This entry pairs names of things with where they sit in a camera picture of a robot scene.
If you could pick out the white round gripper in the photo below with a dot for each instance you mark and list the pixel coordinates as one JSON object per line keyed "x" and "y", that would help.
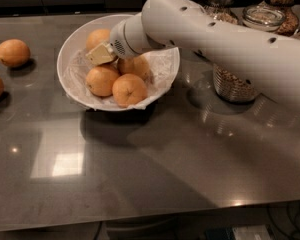
{"x": 118, "y": 40}

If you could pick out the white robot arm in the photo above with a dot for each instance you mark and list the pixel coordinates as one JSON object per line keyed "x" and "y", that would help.
{"x": 269, "y": 61}

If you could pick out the glass jar puffed cereal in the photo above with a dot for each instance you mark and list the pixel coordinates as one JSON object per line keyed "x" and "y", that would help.
{"x": 220, "y": 10}

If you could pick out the white paper bowl liner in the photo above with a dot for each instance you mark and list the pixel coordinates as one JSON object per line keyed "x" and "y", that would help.
{"x": 72, "y": 70}

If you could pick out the large glass jar cereal rings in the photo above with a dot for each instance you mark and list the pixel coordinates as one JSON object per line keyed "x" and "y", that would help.
{"x": 231, "y": 85}

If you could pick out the orange at bowl front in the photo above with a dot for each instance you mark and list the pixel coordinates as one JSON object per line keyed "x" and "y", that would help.
{"x": 129, "y": 89}

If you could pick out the white bowl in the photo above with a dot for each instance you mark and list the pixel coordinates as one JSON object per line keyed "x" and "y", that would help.
{"x": 77, "y": 40}

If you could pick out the glass jar back right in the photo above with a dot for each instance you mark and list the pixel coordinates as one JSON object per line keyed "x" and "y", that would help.
{"x": 274, "y": 16}

